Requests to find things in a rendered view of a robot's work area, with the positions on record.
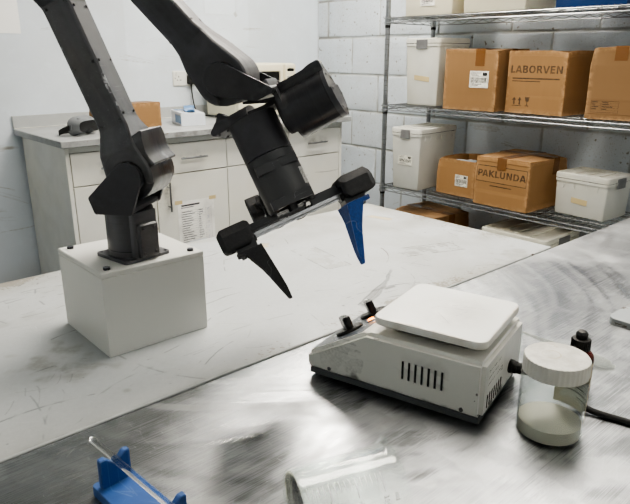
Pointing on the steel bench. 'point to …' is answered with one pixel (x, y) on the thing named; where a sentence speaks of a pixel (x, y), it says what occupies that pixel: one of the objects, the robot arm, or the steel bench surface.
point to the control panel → (351, 332)
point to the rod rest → (109, 483)
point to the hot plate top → (449, 315)
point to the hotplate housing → (424, 368)
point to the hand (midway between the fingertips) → (314, 253)
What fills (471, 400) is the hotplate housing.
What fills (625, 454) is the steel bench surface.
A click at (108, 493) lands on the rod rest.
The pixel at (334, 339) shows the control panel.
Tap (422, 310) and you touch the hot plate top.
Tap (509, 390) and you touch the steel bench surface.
